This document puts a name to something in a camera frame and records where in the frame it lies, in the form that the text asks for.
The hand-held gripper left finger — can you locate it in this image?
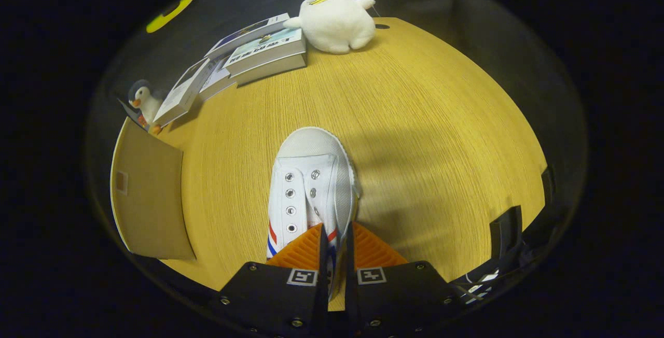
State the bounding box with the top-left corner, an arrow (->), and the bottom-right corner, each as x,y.
218,223 -> 330,338

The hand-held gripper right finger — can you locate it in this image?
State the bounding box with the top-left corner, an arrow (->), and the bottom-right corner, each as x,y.
342,221 -> 460,338

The beige fabric storage box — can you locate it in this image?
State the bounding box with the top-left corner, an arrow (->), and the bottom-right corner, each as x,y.
110,117 -> 197,261

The white canvas shoe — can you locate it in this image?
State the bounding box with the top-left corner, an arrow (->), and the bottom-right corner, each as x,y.
266,127 -> 361,302

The black table clamp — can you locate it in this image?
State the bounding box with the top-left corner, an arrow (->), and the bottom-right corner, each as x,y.
490,206 -> 523,261
541,167 -> 555,204

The white book with dark portrait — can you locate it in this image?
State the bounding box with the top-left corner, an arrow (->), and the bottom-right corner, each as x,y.
152,58 -> 211,128

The thin white paper book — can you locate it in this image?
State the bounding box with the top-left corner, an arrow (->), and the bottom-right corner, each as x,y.
200,58 -> 237,101

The thick white book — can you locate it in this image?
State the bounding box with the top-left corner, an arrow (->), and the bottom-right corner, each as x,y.
236,53 -> 308,87

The penguin plush toy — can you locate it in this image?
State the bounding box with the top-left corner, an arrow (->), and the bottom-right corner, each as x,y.
128,79 -> 165,135

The book with teal cover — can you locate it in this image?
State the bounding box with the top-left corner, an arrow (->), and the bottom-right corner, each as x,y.
223,28 -> 308,77

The white book with blue picture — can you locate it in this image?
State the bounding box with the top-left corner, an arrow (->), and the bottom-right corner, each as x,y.
205,13 -> 291,60

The white duck plush toy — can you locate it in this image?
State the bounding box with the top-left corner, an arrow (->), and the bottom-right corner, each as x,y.
283,0 -> 377,54

